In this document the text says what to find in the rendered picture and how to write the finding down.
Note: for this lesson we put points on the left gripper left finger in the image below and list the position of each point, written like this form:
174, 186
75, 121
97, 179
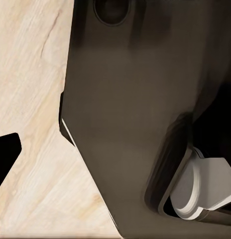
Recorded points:
10, 149

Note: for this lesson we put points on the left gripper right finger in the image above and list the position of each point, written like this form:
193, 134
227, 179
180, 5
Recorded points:
225, 147

